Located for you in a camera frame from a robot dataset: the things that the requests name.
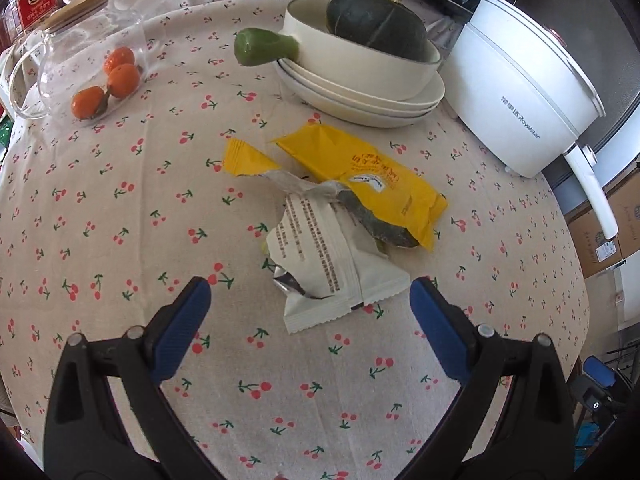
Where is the tangerine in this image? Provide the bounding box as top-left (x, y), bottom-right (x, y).
top-left (104, 46), bottom-right (136, 73)
top-left (107, 63), bottom-right (142, 99)
top-left (71, 86), bottom-right (107, 121)

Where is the stack of cream plates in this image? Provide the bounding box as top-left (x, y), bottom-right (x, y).
top-left (274, 57), bottom-right (447, 113)

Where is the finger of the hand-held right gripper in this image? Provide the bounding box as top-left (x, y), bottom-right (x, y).
top-left (570, 355), bottom-right (632, 428)

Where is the white printed snack wrapper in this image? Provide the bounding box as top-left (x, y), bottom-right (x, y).
top-left (262, 192), bottom-right (412, 334)

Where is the grey refrigerator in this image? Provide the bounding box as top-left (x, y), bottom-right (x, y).
top-left (540, 0), bottom-right (640, 211)

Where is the white plate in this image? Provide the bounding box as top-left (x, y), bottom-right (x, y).
top-left (300, 90), bottom-right (436, 129)
top-left (280, 72), bottom-right (443, 122)

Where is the white bowl with green handle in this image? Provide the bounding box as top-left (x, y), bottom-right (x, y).
top-left (234, 0), bottom-right (443, 101)

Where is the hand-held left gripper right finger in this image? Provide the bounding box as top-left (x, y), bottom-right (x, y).
top-left (409, 276), bottom-right (576, 480)

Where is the dark green pumpkin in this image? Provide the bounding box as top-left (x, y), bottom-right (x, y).
top-left (326, 0), bottom-right (429, 63)

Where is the white electric cooking pot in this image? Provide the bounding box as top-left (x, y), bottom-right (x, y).
top-left (442, 0), bottom-right (620, 240)

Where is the small yellow torn wrapper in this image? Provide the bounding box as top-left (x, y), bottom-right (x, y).
top-left (222, 138), bottom-right (346, 206)

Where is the red tea box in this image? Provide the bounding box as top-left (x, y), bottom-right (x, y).
top-left (12, 0), bottom-right (57, 31)

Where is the cherry print tablecloth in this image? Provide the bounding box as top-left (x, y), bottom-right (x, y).
top-left (0, 0), bottom-right (591, 480)

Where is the glass jar with wooden lid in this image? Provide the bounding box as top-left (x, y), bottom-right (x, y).
top-left (9, 0), bottom-right (151, 121)

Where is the large yellow snack wrapper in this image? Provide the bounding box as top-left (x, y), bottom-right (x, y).
top-left (270, 121), bottom-right (448, 252)

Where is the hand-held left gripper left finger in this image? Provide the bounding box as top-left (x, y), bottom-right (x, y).
top-left (42, 276), bottom-right (213, 480)

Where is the cardboard box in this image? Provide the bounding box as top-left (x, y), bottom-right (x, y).
top-left (607, 167), bottom-right (640, 261)
top-left (565, 205), bottom-right (626, 281)

